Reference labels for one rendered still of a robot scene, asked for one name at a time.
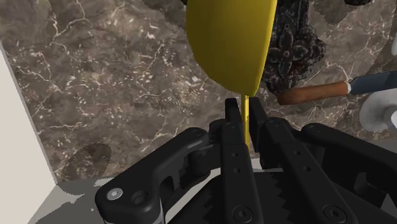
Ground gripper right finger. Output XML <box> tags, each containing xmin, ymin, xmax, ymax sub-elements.
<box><xmin>249</xmin><ymin>96</ymin><xmax>397</xmax><ymax>224</ymax></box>

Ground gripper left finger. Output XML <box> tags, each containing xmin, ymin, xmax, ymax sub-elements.
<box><xmin>94</xmin><ymin>97</ymin><xmax>265</xmax><ymax>224</ymax></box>

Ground yellow spatula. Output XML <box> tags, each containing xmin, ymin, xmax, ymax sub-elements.
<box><xmin>185</xmin><ymin>0</ymin><xmax>279</xmax><ymax>150</ymax></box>

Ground white round object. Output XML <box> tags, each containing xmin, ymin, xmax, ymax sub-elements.
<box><xmin>359</xmin><ymin>88</ymin><xmax>397</xmax><ymax>133</ymax></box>

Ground black ornate patterned object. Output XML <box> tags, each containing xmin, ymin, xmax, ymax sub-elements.
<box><xmin>260</xmin><ymin>0</ymin><xmax>327</xmax><ymax>95</ymax></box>

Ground knife with brown wooden handle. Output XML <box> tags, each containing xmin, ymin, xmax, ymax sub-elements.
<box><xmin>276</xmin><ymin>70</ymin><xmax>397</xmax><ymax>106</ymax></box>

